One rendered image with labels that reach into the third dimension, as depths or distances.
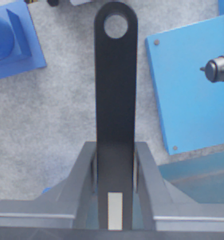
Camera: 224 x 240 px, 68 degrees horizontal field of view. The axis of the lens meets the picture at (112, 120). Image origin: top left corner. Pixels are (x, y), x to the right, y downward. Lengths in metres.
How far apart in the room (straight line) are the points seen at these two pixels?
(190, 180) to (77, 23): 1.22
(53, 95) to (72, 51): 0.35
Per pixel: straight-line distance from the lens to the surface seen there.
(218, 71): 0.83
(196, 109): 1.28
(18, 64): 1.43
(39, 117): 1.43
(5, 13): 1.34
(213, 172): 0.26
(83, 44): 1.29
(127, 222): 0.18
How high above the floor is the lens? 1.25
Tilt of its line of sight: 75 degrees down
